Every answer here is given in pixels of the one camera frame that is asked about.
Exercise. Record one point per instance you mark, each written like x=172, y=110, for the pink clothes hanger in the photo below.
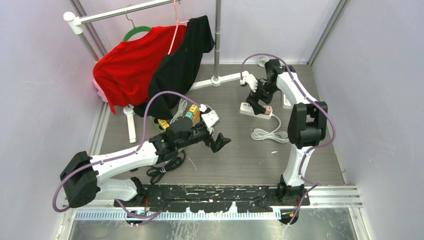
x=178, y=23

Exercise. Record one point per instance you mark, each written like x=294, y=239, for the long white power strip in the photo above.
x=284, y=100

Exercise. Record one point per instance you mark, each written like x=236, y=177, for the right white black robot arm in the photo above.
x=306, y=127

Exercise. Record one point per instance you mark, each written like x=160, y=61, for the black t-shirt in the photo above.
x=178, y=71

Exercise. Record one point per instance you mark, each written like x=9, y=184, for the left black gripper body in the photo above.
x=198, y=134

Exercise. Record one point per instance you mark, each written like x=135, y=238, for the dark green power strip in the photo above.
x=155, y=122

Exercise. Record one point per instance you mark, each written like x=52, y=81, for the white metal clothes rack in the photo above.
x=83, y=28

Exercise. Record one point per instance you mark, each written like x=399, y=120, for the teal plug on orange strip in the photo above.
x=189, y=115

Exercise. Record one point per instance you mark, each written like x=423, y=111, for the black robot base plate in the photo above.
x=212, y=200

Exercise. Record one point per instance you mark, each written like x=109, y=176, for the yellow plug on green strip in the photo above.
x=163, y=124

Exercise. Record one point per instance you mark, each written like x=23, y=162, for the orange power strip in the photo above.
x=183, y=110

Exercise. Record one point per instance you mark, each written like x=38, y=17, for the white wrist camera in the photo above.
x=248, y=79
x=210, y=116

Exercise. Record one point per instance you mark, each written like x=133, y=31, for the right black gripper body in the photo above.
x=266, y=87

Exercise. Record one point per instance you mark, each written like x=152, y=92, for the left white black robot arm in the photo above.
x=87, y=178

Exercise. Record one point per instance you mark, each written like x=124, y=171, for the red t-shirt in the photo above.
x=124, y=74

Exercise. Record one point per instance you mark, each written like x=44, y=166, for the yellow plug on orange strip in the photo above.
x=194, y=109

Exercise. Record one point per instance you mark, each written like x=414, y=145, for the pink plug adapter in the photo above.
x=268, y=110

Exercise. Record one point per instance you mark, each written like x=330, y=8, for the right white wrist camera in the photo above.
x=248, y=79

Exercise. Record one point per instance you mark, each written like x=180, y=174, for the green clothes hanger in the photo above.
x=135, y=30

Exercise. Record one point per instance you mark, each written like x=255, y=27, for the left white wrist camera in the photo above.
x=210, y=116

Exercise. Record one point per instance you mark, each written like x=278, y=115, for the short white power strip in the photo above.
x=259, y=134

